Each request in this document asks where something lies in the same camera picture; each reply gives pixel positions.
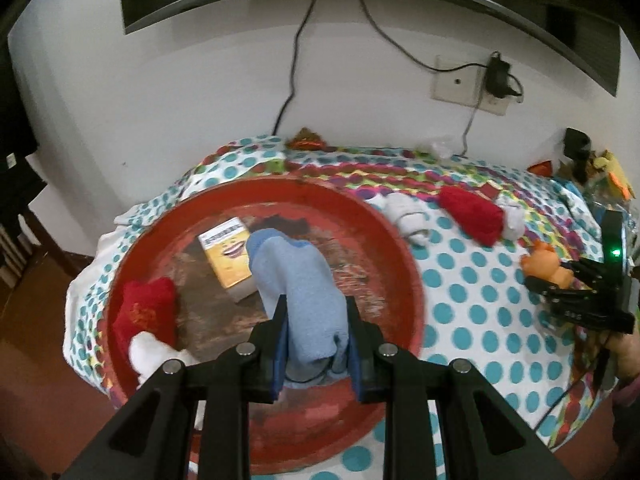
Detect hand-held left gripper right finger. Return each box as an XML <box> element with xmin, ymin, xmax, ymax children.
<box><xmin>345</xmin><ymin>296</ymin><xmax>573</xmax><ymax>480</ymax></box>

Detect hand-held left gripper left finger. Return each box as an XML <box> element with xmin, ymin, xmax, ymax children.
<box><xmin>60</xmin><ymin>294</ymin><xmax>290</xmax><ymax>480</ymax></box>

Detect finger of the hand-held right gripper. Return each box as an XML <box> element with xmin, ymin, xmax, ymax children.
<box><xmin>560</xmin><ymin>259</ymin><xmax>608</xmax><ymax>288</ymax></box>
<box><xmin>525</xmin><ymin>276</ymin><xmax>635</xmax><ymax>333</ymax></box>

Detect orange plastic toy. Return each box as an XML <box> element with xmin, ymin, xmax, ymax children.
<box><xmin>520</xmin><ymin>240</ymin><xmax>576</xmax><ymax>291</ymax></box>

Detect light blue sock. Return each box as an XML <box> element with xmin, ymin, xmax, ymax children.
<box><xmin>245</xmin><ymin>228</ymin><xmax>351</xmax><ymax>386</ymax></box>

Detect white grey sock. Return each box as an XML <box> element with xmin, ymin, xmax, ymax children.
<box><xmin>495</xmin><ymin>197</ymin><xmax>526</xmax><ymax>241</ymax></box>
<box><xmin>365</xmin><ymin>192</ymin><xmax>431</xmax><ymax>246</ymax></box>

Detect round red tray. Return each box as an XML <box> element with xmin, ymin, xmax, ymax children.
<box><xmin>100</xmin><ymin>176</ymin><xmax>426</xmax><ymax>476</ymax></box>

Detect yellow smiley face box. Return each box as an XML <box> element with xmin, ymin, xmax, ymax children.
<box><xmin>197</xmin><ymin>216</ymin><xmax>258</xmax><ymax>303</ymax></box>

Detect plain red sock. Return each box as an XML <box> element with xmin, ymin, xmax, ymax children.
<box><xmin>439</xmin><ymin>187</ymin><xmax>506</xmax><ymax>247</ymax></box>

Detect red sock with gold print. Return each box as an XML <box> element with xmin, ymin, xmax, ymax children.
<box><xmin>111</xmin><ymin>276</ymin><xmax>178</xmax><ymax>356</ymax></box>

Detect person's right forearm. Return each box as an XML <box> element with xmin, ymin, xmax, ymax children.
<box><xmin>617</xmin><ymin>375</ymin><xmax>640</xmax><ymax>413</ymax></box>

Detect person's right hand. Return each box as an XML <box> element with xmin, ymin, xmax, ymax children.
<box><xmin>614</xmin><ymin>332</ymin><xmax>640</xmax><ymax>378</ymax></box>

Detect pile of plastic bags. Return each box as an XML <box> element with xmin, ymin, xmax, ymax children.
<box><xmin>580</xmin><ymin>177</ymin><xmax>640</xmax><ymax>226</ymax></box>

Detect polka dot tablecloth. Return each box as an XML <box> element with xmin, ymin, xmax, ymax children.
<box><xmin>62</xmin><ymin>135</ymin><xmax>613</xmax><ymax>480</ymax></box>

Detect yellow plush toy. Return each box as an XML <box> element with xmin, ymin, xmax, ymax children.
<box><xmin>592</xmin><ymin>150</ymin><xmax>633</xmax><ymax>198</ymax></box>

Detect clear plastic wrapper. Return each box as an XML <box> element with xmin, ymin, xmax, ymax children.
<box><xmin>417</xmin><ymin>137</ymin><xmax>456</xmax><ymax>158</ymax></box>

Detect black power adapter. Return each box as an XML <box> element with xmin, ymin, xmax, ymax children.
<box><xmin>487</xmin><ymin>51</ymin><xmax>512</xmax><ymax>98</ymax></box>

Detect red foil wrapper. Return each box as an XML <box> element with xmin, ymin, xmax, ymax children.
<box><xmin>287</xmin><ymin>127</ymin><xmax>328</xmax><ymax>151</ymax></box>

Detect wooden chair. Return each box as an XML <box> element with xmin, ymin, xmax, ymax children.
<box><xmin>0</xmin><ymin>210</ymin><xmax>61</xmax><ymax>291</ymax></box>

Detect dark hanging clothes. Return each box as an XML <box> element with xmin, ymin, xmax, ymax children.
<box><xmin>0</xmin><ymin>50</ymin><xmax>41</xmax><ymax>241</ymax></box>

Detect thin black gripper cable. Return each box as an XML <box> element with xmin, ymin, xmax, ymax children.
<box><xmin>532</xmin><ymin>335</ymin><xmax>611</xmax><ymax>433</ymax></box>

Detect black adapter cable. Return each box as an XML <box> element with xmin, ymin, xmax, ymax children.
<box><xmin>460</xmin><ymin>95</ymin><xmax>483</xmax><ymax>157</ymax></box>

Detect white wall power socket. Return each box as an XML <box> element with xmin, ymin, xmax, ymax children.
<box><xmin>477</xmin><ymin>87</ymin><xmax>511</xmax><ymax>117</ymax></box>

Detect black television cable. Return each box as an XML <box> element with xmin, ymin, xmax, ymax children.
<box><xmin>272</xmin><ymin>0</ymin><xmax>321</xmax><ymax>137</ymax></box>
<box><xmin>356</xmin><ymin>0</ymin><xmax>493</xmax><ymax>72</ymax></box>

